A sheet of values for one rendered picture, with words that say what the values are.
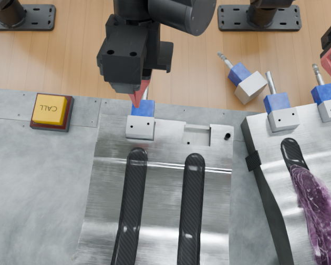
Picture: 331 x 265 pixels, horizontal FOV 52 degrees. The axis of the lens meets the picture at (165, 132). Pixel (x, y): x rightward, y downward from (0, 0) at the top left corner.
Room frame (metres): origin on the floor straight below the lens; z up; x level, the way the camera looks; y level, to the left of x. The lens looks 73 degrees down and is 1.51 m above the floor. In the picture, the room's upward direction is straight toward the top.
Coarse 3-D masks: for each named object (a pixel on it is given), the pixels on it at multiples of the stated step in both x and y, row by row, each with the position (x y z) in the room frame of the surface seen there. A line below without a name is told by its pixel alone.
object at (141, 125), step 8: (144, 96) 0.26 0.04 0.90; (144, 104) 0.24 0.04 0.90; (152, 104) 0.24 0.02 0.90; (136, 112) 0.23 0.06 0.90; (144, 112) 0.23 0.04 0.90; (152, 112) 0.23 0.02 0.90; (128, 120) 0.21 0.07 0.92; (136, 120) 0.21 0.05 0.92; (144, 120) 0.21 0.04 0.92; (152, 120) 0.21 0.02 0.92; (128, 128) 0.19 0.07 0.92; (136, 128) 0.19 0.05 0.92; (144, 128) 0.19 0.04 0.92; (152, 128) 0.19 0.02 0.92; (128, 136) 0.18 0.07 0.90; (136, 136) 0.18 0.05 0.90; (144, 136) 0.18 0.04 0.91; (152, 136) 0.18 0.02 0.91
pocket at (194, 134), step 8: (184, 128) 0.21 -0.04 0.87; (192, 128) 0.21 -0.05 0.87; (200, 128) 0.21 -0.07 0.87; (208, 128) 0.21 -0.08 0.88; (184, 136) 0.19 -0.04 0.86; (192, 136) 0.19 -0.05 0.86; (200, 136) 0.19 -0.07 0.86; (208, 136) 0.19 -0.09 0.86; (192, 144) 0.18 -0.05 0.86; (200, 144) 0.18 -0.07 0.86; (208, 144) 0.18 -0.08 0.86
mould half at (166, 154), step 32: (160, 128) 0.20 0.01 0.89; (224, 128) 0.20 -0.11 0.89; (96, 160) 0.14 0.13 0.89; (160, 160) 0.14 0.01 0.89; (224, 160) 0.14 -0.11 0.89; (96, 192) 0.08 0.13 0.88; (160, 192) 0.08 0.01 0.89; (224, 192) 0.08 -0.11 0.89; (96, 224) 0.02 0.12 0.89; (160, 224) 0.02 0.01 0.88; (224, 224) 0.02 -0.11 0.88; (96, 256) -0.03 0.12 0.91; (160, 256) -0.03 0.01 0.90; (224, 256) -0.03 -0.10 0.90
